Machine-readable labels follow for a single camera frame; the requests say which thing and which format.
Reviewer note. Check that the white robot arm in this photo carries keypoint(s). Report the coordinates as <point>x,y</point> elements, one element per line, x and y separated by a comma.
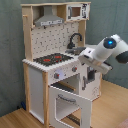
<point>109,46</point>

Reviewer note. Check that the grey toy sink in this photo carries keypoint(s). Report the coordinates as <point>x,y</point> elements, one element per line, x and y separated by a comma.
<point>75,51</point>

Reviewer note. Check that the white toy microwave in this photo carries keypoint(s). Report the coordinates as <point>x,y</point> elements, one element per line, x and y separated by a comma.
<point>77,11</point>

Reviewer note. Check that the red left stove knob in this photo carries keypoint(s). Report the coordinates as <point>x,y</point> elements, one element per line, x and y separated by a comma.
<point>56,75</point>

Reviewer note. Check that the grey range hood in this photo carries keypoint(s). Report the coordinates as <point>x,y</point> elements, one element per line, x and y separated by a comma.
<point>48,18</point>

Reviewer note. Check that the white oven door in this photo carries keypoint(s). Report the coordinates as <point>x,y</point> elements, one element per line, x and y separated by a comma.
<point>62,103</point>

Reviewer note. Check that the wooden toy kitchen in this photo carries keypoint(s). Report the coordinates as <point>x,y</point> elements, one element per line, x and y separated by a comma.
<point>46,40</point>

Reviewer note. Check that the grey ice dispenser panel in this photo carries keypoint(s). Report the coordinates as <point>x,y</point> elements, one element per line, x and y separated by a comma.
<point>90,74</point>

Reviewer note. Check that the black toy faucet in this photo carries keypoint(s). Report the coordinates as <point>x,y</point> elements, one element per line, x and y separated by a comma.
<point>73,40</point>

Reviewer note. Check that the black toy stovetop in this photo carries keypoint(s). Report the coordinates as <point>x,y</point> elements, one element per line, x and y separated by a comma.
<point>52,59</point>

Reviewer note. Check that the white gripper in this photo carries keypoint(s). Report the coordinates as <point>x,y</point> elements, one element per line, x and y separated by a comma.
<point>86,57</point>

